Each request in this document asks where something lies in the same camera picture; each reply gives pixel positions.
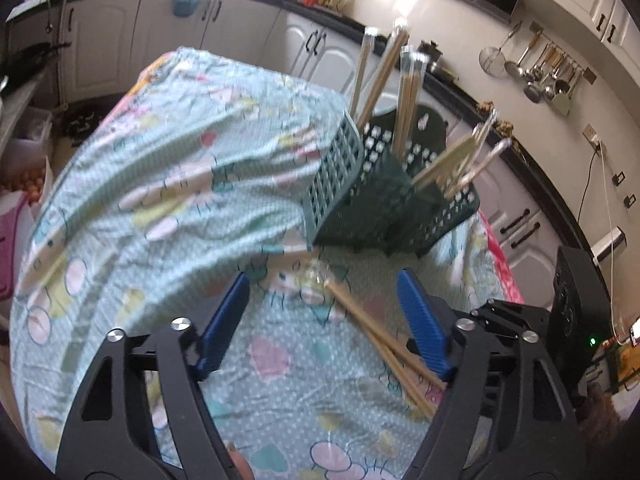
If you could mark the row of hanging kitchen utensils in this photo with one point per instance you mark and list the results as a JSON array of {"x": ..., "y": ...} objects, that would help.
[{"x": 540, "y": 75}]

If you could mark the bamboo chopsticks pack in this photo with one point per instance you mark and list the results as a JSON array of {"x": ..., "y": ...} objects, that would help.
[
  {"x": 400, "y": 375},
  {"x": 411, "y": 100},
  {"x": 480, "y": 170},
  {"x": 362, "y": 75},
  {"x": 382, "y": 80},
  {"x": 450, "y": 160},
  {"x": 370, "y": 320}
]

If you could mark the cartoon cat printed sheet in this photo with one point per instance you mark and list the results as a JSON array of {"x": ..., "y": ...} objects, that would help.
[{"x": 175, "y": 160}]

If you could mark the black wall switch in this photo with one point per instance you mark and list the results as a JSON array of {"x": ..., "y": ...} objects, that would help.
[
  {"x": 620, "y": 180},
  {"x": 627, "y": 201}
]

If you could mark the pink plastic board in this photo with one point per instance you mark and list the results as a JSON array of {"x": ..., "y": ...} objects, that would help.
[{"x": 10, "y": 255}]

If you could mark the teal hanging bag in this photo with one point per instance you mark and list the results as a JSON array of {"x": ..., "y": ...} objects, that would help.
[{"x": 185, "y": 4}]

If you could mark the white upper wall cabinet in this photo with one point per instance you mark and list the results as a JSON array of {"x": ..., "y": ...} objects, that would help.
[{"x": 585, "y": 0}]

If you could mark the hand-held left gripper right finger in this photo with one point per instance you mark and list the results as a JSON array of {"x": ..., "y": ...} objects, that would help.
[{"x": 422, "y": 325}]

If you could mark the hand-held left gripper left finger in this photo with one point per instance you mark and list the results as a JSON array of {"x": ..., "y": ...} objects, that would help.
[{"x": 225, "y": 325}]

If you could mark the wall power socket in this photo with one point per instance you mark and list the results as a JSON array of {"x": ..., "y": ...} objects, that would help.
[{"x": 592, "y": 136}]

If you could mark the black frying pan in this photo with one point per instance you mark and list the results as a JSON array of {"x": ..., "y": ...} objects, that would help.
[{"x": 30, "y": 62}]

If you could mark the dark green perforated plastic basket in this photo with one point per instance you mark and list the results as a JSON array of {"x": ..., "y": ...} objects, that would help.
[{"x": 360, "y": 210}]

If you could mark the white power adapter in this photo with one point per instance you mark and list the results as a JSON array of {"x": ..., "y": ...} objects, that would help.
[{"x": 609, "y": 245}]

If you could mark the person's right forearm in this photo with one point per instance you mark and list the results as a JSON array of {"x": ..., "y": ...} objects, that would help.
[{"x": 602, "y": 405}]

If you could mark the box of eggs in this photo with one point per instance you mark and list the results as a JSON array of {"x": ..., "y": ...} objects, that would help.
[{"x": 27, "y": 182}]

